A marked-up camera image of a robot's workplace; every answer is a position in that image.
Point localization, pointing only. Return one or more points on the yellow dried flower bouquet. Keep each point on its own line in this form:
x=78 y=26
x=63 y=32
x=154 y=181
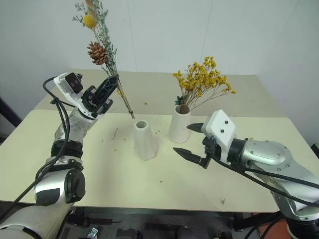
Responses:
x=202 y=79

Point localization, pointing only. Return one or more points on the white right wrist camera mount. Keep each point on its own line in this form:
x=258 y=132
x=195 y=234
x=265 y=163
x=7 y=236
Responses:
x=220 y=132

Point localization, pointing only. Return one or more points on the small dry twig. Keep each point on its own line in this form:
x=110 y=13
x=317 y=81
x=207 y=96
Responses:
x=115 y=133
x=223 y=201

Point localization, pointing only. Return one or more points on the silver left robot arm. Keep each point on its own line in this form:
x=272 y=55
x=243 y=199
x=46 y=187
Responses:
x=72 y=124

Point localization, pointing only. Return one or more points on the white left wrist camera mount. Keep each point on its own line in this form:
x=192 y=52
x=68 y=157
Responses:
x=65 y=85

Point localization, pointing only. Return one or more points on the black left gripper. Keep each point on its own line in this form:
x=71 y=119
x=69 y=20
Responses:
x=91 y=99

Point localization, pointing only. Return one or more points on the conical white vase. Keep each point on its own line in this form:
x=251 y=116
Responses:
x=145 y=142

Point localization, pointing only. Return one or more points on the silver metal clamp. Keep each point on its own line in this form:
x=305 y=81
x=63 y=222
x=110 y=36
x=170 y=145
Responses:
x=92 y=233

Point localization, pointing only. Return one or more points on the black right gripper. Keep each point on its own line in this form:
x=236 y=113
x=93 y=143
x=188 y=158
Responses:
x=210 y=149

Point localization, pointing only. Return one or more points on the cylindrical white vase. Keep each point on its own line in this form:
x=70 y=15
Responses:
x=179 y=127

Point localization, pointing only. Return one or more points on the pinecone dried flower bouquet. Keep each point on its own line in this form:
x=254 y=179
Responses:
x=99 y=51

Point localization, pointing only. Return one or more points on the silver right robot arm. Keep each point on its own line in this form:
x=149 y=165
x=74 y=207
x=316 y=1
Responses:
x=271 y=156

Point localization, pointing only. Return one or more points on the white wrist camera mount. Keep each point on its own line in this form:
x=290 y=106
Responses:
x=65 y=85
x=220 y=132

